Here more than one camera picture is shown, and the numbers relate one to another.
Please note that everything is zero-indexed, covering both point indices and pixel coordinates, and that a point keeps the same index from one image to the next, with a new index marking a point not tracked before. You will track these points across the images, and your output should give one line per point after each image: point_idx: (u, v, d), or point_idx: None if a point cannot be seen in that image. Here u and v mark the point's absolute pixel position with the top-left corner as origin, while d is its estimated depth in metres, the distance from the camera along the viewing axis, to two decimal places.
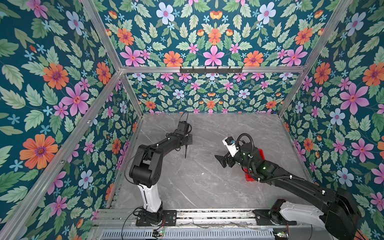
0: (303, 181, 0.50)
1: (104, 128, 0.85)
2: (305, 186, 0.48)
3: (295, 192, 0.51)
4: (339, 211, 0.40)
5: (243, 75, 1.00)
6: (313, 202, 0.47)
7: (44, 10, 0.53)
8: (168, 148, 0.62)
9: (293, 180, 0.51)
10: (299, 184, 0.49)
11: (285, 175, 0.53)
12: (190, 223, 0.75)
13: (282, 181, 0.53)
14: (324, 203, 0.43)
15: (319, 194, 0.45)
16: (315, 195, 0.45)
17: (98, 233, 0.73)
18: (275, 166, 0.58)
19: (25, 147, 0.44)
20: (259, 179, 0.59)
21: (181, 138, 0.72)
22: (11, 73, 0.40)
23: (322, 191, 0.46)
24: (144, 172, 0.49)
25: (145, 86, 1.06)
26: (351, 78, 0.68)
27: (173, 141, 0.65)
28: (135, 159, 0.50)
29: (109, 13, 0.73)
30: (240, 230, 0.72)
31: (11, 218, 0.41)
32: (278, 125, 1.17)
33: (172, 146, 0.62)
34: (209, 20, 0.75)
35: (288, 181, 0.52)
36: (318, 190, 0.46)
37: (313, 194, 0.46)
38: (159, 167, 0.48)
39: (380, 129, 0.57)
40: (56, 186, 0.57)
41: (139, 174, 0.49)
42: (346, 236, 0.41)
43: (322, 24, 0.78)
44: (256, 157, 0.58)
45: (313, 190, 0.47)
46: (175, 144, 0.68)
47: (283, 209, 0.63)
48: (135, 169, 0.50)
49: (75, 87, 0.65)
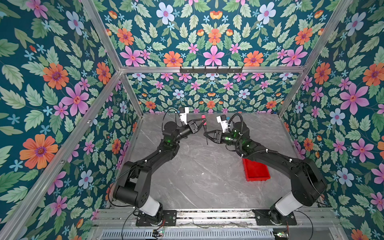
0: (277, 154, 0.56)
1: (104, 128, 0.85)
2: (277, 156, 0.55)
3: (268, 164, 0.58)
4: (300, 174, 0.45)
5: (243, 75, 1.00)
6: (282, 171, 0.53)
7: (44, 10, 0.53)
8: (159, 162, 0.57)
9: (268, 152, 0.58)
10: (272, 156, 0.56)
11: (262, 149, 0.61)
12: (190, 223, 0.75)
13: (260, 153, 0.59)
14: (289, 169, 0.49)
15: (287, 162, 0.51)
16: (284, 163, 0.51)
17: (98, 233, 0.73)
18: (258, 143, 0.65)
19: (25, 147, 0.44)
20: (242, 154, 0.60)
21: (174, 147, 0.66)
22: (11, 73, 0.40)
23: (289, 159, 0.52)
24: (129, 193, 0.44)
25: (145, 86, 1.06)
26: (351, 78, 0.68)
27: (163, 155, 0.59)
28: (120, 180, 0.45)
29: (109, 13, 0.73)
30: (240, 230, 0.72)
31: (11, 218, 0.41)
32: (278, 125, 1.17)
33: (163, 159, 0.60)
34: (209, 20, 0.75)
35: (265, 154, 0.58)
36: (286, 159, 0.52)
37: (281, 162, 0.52)
38: (146, 186, 0.47)
39: (380, 129, 0.57)
40: (56, 186, 0.57)
41: (123, 195, 0.44)
42: (306, 198, 0.46)
43: (322, 24, 0.78)
44: (246, 136, 0.63)
45: (282, 158, 0.53)
46: (167, 156, 0.62)
47: (277, 204, 0.65)
48: (119, 189, 0.44)
49: (75, 87, 0.65)
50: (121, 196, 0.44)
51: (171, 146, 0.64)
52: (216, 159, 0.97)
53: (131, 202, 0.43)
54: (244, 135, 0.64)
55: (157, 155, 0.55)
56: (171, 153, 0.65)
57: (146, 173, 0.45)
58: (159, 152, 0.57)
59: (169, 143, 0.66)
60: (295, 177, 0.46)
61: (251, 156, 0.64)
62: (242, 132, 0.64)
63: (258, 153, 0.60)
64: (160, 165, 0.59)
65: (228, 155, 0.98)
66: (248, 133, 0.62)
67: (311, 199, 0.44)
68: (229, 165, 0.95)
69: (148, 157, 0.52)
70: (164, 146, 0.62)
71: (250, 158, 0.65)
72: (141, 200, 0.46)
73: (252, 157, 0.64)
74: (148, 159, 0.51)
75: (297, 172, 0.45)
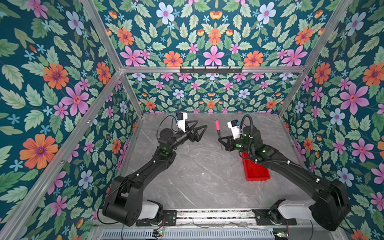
0: (299, 168, 0.50)
1: (104, 128, 0.85)
2: (300, 172, 0.48)
3: (290, 178, 0.52)
4: (329, 199, 0.40)
5: (243, 75, 1.00)
6: (306, 189, 0.47)
7: (44, 10, 0.53)
8: (153, 174, 0.54)
9: (290, 166, 0.51)
10: (295, 171, 0.49)
11: (283, 160, 0.54)
12: (190, 223, 0.75)
13: (279, 165, 0.53)
14: (316, 190, 0.43)
15: (313, 182, 0.45)
16: (309, 182, 0.46)
17: (98, 233, 0.73)
18: (275, 151, 0.58)
19: (26, 147, 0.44)
20: (256, 160, 0.60)
21: (171, 156, 0.63)
22: (11, 73, 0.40)
23: (316, 179, 0.46)
24: (119, 210, 0.41)
25: (145, 86, 1.06)
26: (351, 78, 0.68)
27: (157, 167, 0.56)
28: (110, 196, 0.42)
29: (109, 13, 0.73)
30: (240, 230, 0.72)
31: (11, 218, 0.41)
32: (278, 125, 1.17)
33: (158, 170, 0.57)
34: (209, 20, 0.75)
35: (285, 166, 0.52)
36: (313, 177, 0.46)
37: (306, 181, 0.46)
38: (137, 204, 0.44)
39: (380, 129, 0.57)
40: (56, 186, 0.57)
41: (113, 212, 0.41)
42: (329, 223, 0.42)
43: (322, 24, 0.78)
44: (256, 139, 0.59)
45: (307, 177, 0.47)
46: (161, 166, 0.58)
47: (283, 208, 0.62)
48: (109, 207, 0.42)
49: (75, 87, 0.65)
50: (110, 213, 0.41)
51: (167, 155, 0.60)
52: (216, 159, 0.97)
53: (122, 219, 0.41)
54: (255, 138, 0.59)
55: (151, 167, 0.52)
56: (167, 162, 0.62)
57: (136, 191, 0.42)
58: (153, 163, 0.54)
59: (165, 151, 0.63)
60: (324, 202, 0.41)
61: (266, 164, 0.58)
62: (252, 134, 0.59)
63: (276, 162, 0.54)
64: (155, 176, 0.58)
65: (228, 155, 0.98)
66: (259, 136, 0.58)
67: (336, 224, 0.41)
68: (229, 165, 0.95)
69: (141, 171, 0.49)
70: (160, 155, 0.59)
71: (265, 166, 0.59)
72: (132, 218, 0.44)
73: (267, 164, 0.57)
74: (140, 173, 0.48)
75: (326, 197, 0.41)
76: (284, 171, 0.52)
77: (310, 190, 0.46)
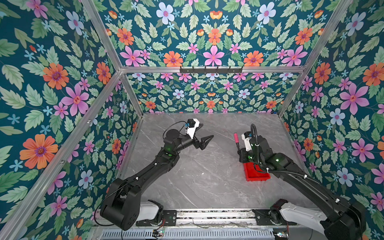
0: (316, 184, 0.46)
1: (104, 128, 0.85)
2: (318, 189, 0.45)
3: (304, 192, 0.49)
4: (349, 223, 0.38)
5: (243, 75, 1.00)
6: (321, 207, 0.45)
7: (44, 10, 0.53)
8: (152, 178, 0.52)
9: (306, 180, 0.48)
10: (312, 186, 0.46)
11: (299, 174, 0.50)
12: (190, 223, 0.75)
13: (294, 178, 0.50)
14: (335, 211, 0.41)
15: (332, 201, 0.42)
16: (328, 201, 0.43)
17: (98, 233, 0.73)
18: (289, 162, 0.54)
19: (25, 147, 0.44)
20: (268, 169, 0.56)
21: (173, 158, 0.61)
22: (11, 73, 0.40)
23: (335, 199, 0.43)
24: (116, 213, 0.40)
25: (145, 86, 1.06)
26: (351, 78, 0.68)
27: (158, 170, 0.55)
28: (108, 199, 0.42)
29: (109, 13, 0.73)
30: (240, 230, 0.72)
31: (11, 217, 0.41)
32: (278, 125, 1.17)
33: (160, 172, 0.56)
34: (209, 20, 0.75)
35: (301, 180, 0.48)
36: (332, 197, 0.43)
37: (325, 200, 0.43)
38: (134, 208, 0.43)
39: (380, 129, 0.57)
40: (56, 186, 0.57)
41: (110, 214, 0.41)
42: None
43: (322, 24, 0.78)
44: (264, 148, 0.57)
45: (326, 195, 0.44)
46: (163, 169, 0.57)
47: (285, 210, 0.63)
48: (106, 209, 0.42)
49: (75, 87, 0.65)
50: (107, 216, 0.41)
51: (169, 157, 0.59)
52: (216, 159, 0.97)
53: (118, 222, 0.40)
54: (263, 147, 0.58)
55: (152, 170, 0.51)
56: (169, 165, 0.61)
57: (133, 196, 0.41)
58: (154, 165, 0.53)
59: (168, 152, 0.62)
60: (343, 225, 0.39)
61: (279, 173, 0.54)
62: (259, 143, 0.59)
63: (291, 175, 0.50)
64: (156, 178, 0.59)
65: (228, 155, 0.98)
66: (267, 145, 0.58)
67: None
68: (229, 165, 0.95)
69: (140, 174, 0.48)
70: (163, 157, 0.58)
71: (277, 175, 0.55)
72: (128, 222, 0.43)
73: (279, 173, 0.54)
74: (139, 176, 0.47)
75: (346, 220, 0.38)
76: (297, 184, 0.50)
77: (328, 210, 0.43)
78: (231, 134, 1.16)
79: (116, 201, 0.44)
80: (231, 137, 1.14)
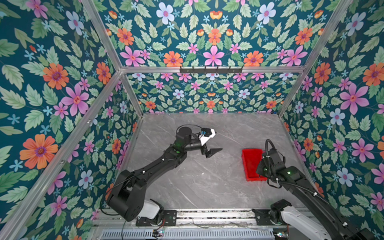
0: (326, 204, 0.46)
1: (104, 128, 0.85)
2: (326, 209, 0.45)
3: (312, 209, 0.48)
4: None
5: (243, 75, 1.00)
6: (328, 227, 0.44)
7: (44, 10, 0.53)
8: (158, 173, 0.53)
9: (315, 198, 0.48)
10: (320, 205, 0.46)
11: (309, 190, 0.50)
12: (190, 223, 0.75)
13: (303, 194, 0.50)
14: (340, 234, 0.41)
15: (338, 224, 0.42)
16: (334, 222, 0.43)
17: (98, 233, 0.73)
18: (301, 176, 0.54)
19: (25, 148, 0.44)
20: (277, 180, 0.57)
21: (181, 156, 0.61)
22: (11, 73, 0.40)
23: (344, 222, 0.42)
24: (121, 203, 0.42)
25: (145, 86, 1.06)
26: (351, 78, 0.68)
27: (164, 166, 0.54)
28: (114, 188, 0.43)
29: (109, 13, 0.73)
30: (240, 230, 0.72)
31: (11, 218, 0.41)
32: (278, 125, 1.17)
33: (166, 168, 0.56)
34: (209, 20, 0.75)
35: (309, 197, 0.48)
36: (339, 219, 0.43)
37: (331, 221, 0.43)
38: (138, 200, 0.44)
39: (380, 129, 0.57)
40: (56, 186, 0.57)
41: (115, 204, 0.42)
42: None
43: (322, 24, 0.78)
44: (275, 161, 0.60)
45: (333, 216, 0.43)
46: (170, 165, 0.58)
47: (287, 214, 0.62)
48: (113, 199, 0.43)
49: (75, 87, 0.65)
50: (113, 205, 0.42)
51: (177, 154, 0.60)
52: (216, 159, 0.98)
53: (122, 213, 0.41)
54: (274, 159, 0.60)
55: (158, 166, 0.51)
56: (176, 162, 0.61)
57: (139, 189, 0.42)
58: (162, 161, 0.54)
59: (177, 149, 0.62)
60: None
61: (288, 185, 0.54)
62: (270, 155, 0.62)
63: (300, 190, 0.50)
64: (161, 174, 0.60)
65: (228, 155, 0.98)
66: (278, 158, 0.60)
67: None
68: (229, 165, 0.95)
69: (147, 168, 0.49)
70: (171, 154, 0.59)
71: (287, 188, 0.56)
72: (131, 214, 0.44)
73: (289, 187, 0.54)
74: (146, 170, 0.47)
75: None
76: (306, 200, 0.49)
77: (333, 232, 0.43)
78: (231, 134, 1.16)
79: (123, 191, 0.46)
80: (231, 137, 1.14)
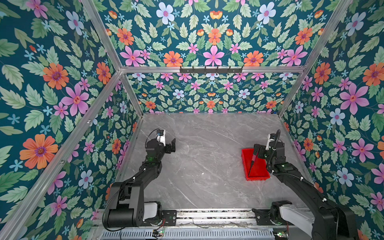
0: (312, 186, 0.51)
1: (104, 128, 0.85)
2: (310, 189, 0.50)
3: (298, 193, 0.54)
4: (327, 216, 0.41)
5: (243, 75, 1.00)
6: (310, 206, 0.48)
7: (44, 10, 0.53)
8: (147, 179, 0.56)
9: (302, 182, 0.53)
10: (305, 187, 0.51)
11: (297, 176, 0.56)
12: (190, 223, 0.75)
13: (292, 179, 0.56)
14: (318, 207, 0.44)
15: (318, 199, 0.46)
16: (314, 199, 0.47)
17: (98, 233, 0.73)
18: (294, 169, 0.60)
19: (26, 148, 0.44)
20: (272, 172, 0.65)
21: (158, 166, 0.66)
22: (11, 73, 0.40)
23: (323, 198, 0.46)
24: (124, 214, 0.41)
25: (145, 86, 1.06)
26: (351, 78, 0.68)
27: (149, 172, 0.59)
28: (111, 205, 0.42)
29: (109, 13, 0.73)
30: (240, 230, 0.72)
31: (11, 217, 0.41)
32: (278, 125, 1.17)
33: (150, 176, 0.60)
34: (209, 20, 0.75)
35: (297, 181, 0.54)
36: (320, 196, 0.47)
37: (312, 197, 0.47)
38: (140, 202, 0.46)
39: (380, 129, 0.57)
40: (56, 186, 0.57)
41: (115, 219, 0.41)
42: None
43: (322, 24, 0.78)
44: (279, 154, 0.64)
45: (315, 194, 0.48)
46: (152, 174, 0.61)
47: (283, 207, 0.64)
48: (114, 215, 0.41)
49: (75, 87, 0.65)
50: (117, 221, 0.40)
51: (154, 164, 0.63)
52: (216, 159, 0.98)
53: (129, 221, 0.40)
54: (278, 152, 0.64)
55: (143, 173, 0.54)
56: (156, 170, 0.65)
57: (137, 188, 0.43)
58: (144, 170, 0.57)
59: (151, 162, 0.65)
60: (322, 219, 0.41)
61: (282, 177, 0.60)
62: (276, 148, 0.65)
63: (291, 176, 0.57)
64: (146, 184, 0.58)
65: (228, 155, 0.98)
66: (283, 153, 0.64)
67: None
68: (229, 165, 0.95)
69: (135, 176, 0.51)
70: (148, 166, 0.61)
71: (281, 179, 0.62)
72: (139, 218, 0.44)
73: (283, 179, 0.61)
74: (136, 177, 0.50)
75: (324, 214, 0.41)
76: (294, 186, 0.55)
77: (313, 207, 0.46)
78: (231, 134, 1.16)
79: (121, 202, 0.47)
80: (231, 137, 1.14)
